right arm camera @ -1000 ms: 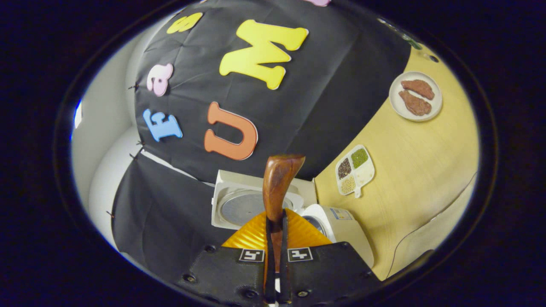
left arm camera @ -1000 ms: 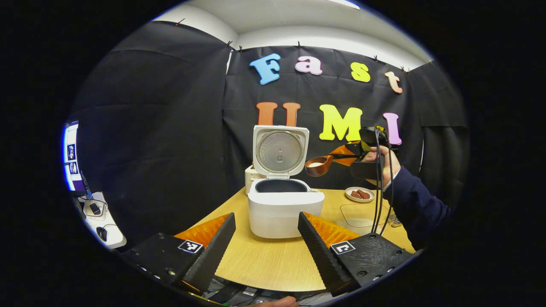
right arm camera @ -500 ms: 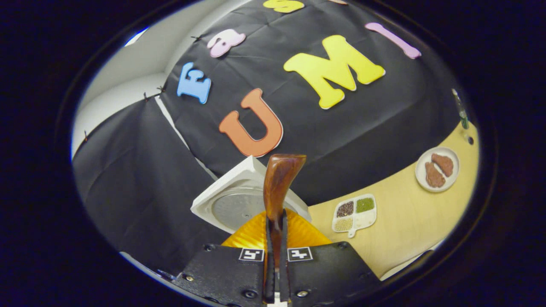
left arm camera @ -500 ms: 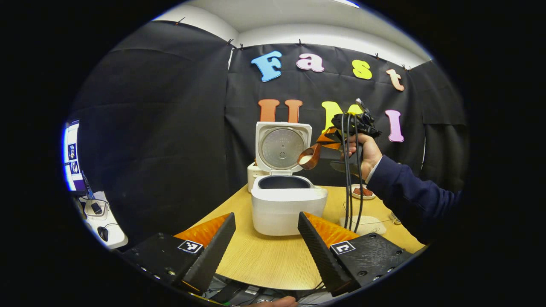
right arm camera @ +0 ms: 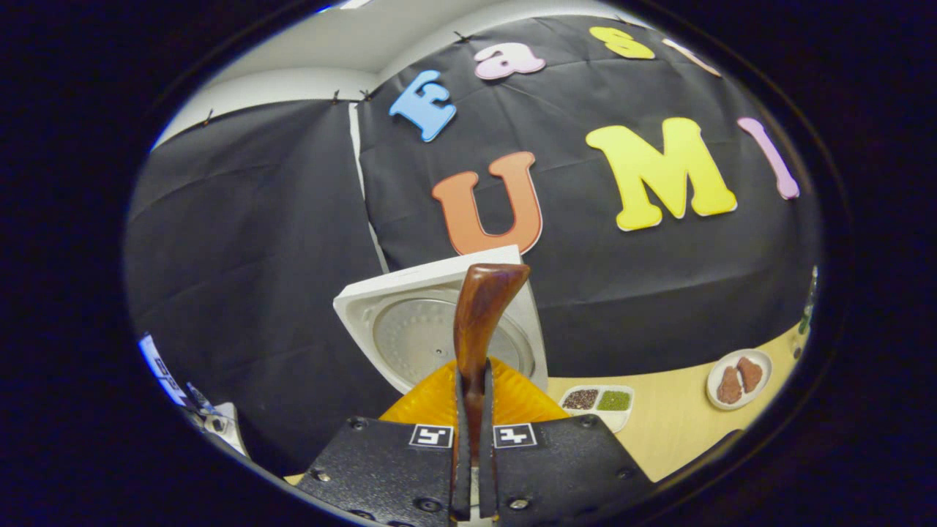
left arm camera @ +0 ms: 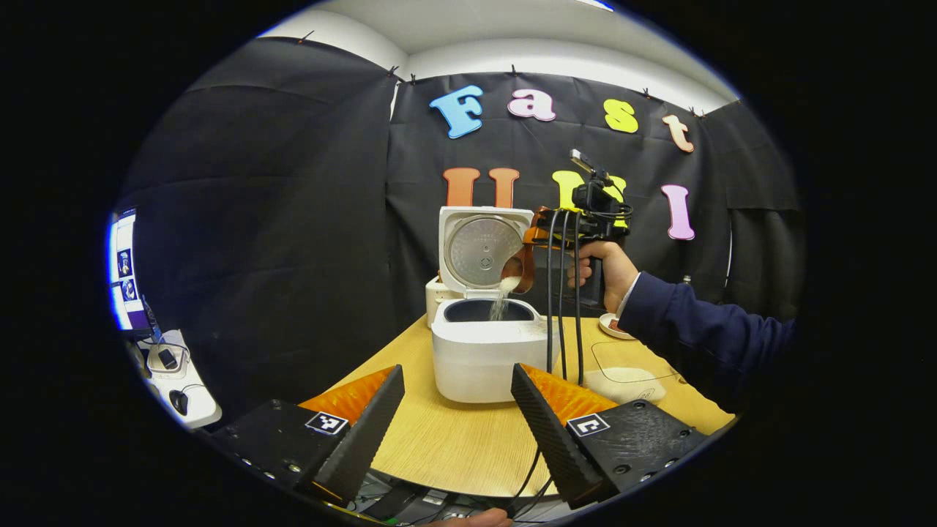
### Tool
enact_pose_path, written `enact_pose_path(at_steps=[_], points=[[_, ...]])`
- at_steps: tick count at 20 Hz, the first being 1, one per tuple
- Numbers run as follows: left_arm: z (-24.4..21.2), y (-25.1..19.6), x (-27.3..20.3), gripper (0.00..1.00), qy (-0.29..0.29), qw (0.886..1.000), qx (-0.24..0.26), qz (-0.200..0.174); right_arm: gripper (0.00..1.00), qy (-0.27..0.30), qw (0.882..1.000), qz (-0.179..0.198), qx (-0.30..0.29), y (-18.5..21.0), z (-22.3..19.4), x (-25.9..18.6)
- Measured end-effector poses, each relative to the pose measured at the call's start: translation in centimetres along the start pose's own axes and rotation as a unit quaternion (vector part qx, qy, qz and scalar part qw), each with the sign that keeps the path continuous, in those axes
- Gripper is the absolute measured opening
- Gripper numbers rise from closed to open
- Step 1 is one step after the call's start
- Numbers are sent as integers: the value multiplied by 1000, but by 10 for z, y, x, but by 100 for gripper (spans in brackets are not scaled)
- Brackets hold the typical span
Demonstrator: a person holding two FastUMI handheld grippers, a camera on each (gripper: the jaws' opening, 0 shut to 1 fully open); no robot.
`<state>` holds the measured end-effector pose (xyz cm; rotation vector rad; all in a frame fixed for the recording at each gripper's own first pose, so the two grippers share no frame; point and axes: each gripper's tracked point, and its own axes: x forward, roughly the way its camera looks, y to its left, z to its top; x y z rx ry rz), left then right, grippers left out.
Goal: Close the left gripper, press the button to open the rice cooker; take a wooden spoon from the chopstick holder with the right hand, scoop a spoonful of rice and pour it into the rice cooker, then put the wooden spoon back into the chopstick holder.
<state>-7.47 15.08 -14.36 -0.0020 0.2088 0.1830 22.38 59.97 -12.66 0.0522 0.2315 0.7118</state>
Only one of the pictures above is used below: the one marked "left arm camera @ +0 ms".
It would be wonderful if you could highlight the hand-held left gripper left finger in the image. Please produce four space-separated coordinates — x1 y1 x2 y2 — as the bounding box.
207 364 406 506

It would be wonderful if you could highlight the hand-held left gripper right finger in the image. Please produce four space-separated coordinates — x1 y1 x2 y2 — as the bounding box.
510 362 709 509

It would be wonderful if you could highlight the brown wooden spoon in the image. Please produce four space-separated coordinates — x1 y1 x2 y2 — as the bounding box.
500 245 537 295

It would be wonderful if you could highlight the white rice cooker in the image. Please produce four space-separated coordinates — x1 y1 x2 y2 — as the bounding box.
431 206 561 404

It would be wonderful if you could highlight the clear plastic container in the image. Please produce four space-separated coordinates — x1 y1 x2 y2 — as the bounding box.
590 338 685 405

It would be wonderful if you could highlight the white round plate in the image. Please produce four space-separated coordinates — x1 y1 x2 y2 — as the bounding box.
599 313 636 341

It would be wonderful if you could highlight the small white appliance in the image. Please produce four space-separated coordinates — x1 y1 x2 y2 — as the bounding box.
425 275 449 326

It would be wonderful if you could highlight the white side desk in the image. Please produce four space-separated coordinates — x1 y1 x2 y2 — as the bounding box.
130 329 223 430

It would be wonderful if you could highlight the computer monitor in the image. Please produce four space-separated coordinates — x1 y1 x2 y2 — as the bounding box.
108 208 152 336

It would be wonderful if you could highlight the black cable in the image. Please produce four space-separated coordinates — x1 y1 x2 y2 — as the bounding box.
571 212 586 386
545 211 557 374
558 211 570 381
505 446 557 517

